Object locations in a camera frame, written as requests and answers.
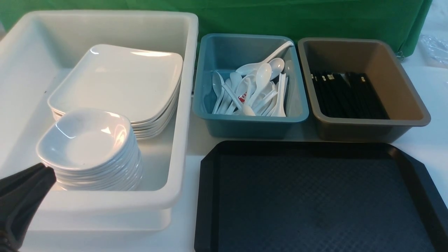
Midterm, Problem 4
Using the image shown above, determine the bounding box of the black serving tray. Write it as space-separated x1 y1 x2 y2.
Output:
194 141 448 252

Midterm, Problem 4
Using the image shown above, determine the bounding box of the stack of white bowls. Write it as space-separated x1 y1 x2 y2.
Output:
36 108 144 191

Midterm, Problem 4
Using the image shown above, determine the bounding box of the clear plastic bag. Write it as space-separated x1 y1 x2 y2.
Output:
419 34 448 69

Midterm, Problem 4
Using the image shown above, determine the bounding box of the stack of white square plates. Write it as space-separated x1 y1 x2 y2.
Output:
47 78 180 138

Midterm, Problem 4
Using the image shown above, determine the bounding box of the blue plastic spoon bin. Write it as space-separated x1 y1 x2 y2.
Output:
192 34 309 139

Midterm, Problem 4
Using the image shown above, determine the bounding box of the large white square plate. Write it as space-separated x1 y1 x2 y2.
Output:
47 44 183 123

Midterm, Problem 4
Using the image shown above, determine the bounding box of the brown plastic chopstick bin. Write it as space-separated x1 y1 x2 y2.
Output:
297 38 431 142

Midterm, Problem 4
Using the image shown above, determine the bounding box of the large white plastic tub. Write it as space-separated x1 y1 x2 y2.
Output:
0 10 199 231

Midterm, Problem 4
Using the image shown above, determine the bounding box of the pile of black chopsticks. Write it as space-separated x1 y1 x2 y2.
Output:
310 71 390 120

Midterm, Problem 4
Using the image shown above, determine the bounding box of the pile of white soup spoons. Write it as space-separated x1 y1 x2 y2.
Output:
212 41 293 117

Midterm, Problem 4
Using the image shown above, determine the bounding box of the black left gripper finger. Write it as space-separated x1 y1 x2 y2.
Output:
0 167 56 251
0 163 46 196

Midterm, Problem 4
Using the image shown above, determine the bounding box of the green cloth backdrop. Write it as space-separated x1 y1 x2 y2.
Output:
1 0 432 56

